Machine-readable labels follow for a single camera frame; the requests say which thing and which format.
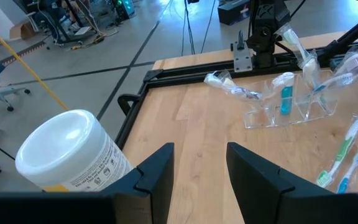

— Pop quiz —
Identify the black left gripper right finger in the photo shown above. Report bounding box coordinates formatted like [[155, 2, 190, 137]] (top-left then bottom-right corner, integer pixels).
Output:
[[226, 141, 342, 224]]

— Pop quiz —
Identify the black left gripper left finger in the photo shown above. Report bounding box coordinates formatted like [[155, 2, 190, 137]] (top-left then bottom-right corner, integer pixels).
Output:
[[102, 142, 175, 224]]

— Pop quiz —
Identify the purple white toothbrush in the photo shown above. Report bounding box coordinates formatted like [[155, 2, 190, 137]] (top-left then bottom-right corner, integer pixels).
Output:
[[203, 70, 264, 101]]

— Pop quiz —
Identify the clear acrylic toothbrush holder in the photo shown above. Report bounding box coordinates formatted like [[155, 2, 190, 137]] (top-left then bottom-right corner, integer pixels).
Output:
[[243, 70, 339, 129]]

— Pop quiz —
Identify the white wipes canister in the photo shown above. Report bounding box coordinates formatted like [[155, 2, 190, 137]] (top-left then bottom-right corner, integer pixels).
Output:
[[14, 108, 134, 193]]

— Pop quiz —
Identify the grey metal plate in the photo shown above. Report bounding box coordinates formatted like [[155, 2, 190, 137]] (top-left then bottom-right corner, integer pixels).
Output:
[[232, 30, 254, 73]]

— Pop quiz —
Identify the black box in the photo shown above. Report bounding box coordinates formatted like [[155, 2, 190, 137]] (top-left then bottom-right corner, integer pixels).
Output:
[[218, 0, 252, 26]]

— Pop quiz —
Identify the computer with green light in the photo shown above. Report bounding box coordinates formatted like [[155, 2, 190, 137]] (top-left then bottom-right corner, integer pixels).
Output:
[[110, 0, 136, 20]]

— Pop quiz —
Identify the black equipment cart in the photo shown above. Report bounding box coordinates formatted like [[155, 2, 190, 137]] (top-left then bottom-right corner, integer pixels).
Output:
[[20, 0, 105, 44]]

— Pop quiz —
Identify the cardboard box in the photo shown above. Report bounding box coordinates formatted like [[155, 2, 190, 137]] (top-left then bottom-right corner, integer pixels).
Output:
[[9, 19, 37, 40]]

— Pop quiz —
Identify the black loop handle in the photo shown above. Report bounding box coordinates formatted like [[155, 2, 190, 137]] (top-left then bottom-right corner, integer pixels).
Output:
[[117, 93, 142, 116]]

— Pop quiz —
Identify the black table frame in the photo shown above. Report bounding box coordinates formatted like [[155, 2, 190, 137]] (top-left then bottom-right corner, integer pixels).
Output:
[[115, 40, 358, 151]]

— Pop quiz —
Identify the black floor cable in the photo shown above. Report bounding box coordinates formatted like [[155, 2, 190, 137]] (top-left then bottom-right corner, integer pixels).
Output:
[[180, 0, 196, 56], [200, 0, 218, 54]]

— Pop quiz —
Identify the yellow hanging cable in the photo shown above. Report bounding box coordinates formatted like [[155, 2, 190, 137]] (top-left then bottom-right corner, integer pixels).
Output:
[[0, 17, 70, 111]]

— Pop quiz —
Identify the black diagonal frame brace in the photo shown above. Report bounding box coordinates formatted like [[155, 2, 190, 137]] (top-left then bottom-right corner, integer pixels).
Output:
[[317, 14, 358, 62]]

